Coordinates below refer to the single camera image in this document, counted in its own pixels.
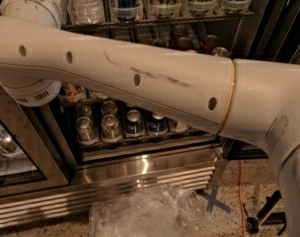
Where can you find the glass fridge door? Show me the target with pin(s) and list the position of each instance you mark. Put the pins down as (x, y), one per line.
(39, 166)
(277, 34)

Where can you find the can behind left door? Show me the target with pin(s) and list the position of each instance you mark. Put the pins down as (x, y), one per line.
(8, 146)

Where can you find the right glass fridge door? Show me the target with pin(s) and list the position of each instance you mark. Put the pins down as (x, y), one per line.
(277, 34)

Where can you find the front right pepsi can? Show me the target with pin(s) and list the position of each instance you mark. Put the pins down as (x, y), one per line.
(157, 123)

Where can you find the front left silver soda can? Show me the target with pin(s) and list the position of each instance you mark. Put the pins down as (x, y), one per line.
(86, 133)

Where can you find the middle left cola can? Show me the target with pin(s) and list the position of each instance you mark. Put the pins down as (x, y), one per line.
(183, 44)

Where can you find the left white cap bottle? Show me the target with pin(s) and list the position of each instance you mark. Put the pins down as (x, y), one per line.
(178, 126)

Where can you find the rear left cola can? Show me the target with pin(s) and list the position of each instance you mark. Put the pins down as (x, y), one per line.
(176, 33)

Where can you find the blue tape cross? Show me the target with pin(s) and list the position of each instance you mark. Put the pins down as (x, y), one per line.
(213, 201)

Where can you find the front left gold can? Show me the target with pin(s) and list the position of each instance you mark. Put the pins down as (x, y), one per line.
(70, 93)

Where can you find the cola can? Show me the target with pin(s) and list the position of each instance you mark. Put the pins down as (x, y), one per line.
(183, 44)
(220, 51)
(176, 33)
(192, 51)
(208, 43)

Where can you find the pepsi can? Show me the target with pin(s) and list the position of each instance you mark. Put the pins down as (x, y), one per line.
(157, 123)
(133, 122)

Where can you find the blue red energy can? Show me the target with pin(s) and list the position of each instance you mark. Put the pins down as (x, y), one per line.
(125, 9)

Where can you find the gold can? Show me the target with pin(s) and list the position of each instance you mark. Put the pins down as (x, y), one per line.
(97, 95)
(70, 93)

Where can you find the yellow black wheeled stand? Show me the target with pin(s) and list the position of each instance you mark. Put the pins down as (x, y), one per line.
(267, 216)

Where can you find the clear plastic bin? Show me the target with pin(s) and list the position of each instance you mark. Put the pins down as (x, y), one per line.
(162, 211)

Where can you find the front left pepsi can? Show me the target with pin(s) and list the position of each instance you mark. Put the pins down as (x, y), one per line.
(133, 122)

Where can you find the silver soda can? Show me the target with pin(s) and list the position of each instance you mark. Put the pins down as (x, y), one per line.
(86, 133)
(109, 108)
(84, 111)
(110, 126)

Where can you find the front right cola can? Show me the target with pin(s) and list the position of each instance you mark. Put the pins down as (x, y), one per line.
(220, 51)

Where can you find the rear left silver soda can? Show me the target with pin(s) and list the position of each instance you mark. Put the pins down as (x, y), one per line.
(84, 111)

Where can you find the front left cola can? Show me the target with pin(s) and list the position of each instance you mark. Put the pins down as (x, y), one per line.
(192, 51)

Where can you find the left glass fridge door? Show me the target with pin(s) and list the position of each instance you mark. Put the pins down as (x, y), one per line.
(39, 166)

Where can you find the right clear water bottle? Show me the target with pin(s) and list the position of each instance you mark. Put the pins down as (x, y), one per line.
(86, 12)

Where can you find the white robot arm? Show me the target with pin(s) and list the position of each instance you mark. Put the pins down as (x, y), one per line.
(257, 102)

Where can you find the rear right cola can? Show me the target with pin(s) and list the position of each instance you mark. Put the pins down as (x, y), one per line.
(208, 43)

